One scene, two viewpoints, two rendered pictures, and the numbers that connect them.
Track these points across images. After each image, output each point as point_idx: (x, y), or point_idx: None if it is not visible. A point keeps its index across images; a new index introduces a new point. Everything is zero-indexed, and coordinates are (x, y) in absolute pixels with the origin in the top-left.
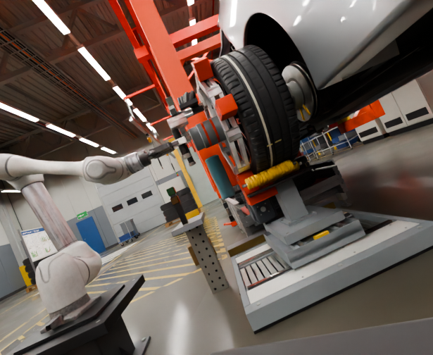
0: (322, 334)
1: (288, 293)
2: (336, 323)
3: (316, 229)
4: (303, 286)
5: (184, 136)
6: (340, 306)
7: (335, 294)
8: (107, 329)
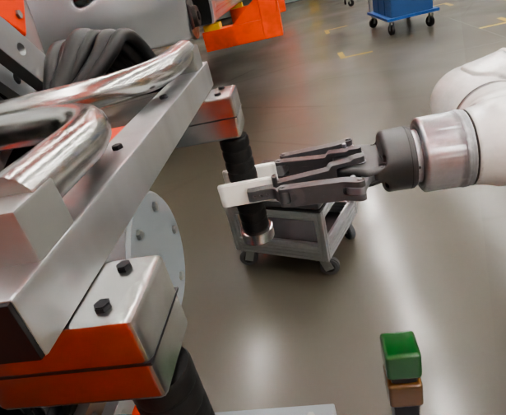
0: (273, 201)
1: (264, 410)
2: (244, 386)
3: None
4: (240, 411)
5: (224, 170)
6: (225, 407)
7: None
8: None
